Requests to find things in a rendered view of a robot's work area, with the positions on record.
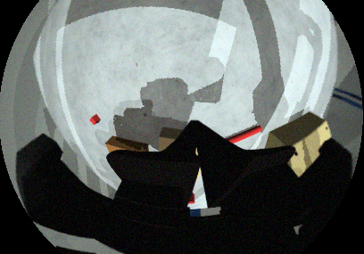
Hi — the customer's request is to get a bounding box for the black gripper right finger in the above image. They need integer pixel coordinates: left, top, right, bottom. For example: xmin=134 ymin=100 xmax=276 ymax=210
xmin=195 ymin=120 xmax=296 ymax=208

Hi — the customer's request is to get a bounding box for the small red block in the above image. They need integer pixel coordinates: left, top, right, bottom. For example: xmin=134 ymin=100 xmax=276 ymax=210
xmin=189 ymin=193 xmax=195 ymax=203
xmin=90 ymin=114 xmax=101 ymax=125

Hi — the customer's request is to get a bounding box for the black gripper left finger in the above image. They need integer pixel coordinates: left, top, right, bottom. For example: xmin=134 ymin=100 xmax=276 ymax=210
xmin=106 ymin=120 xmax=201 ymax=207

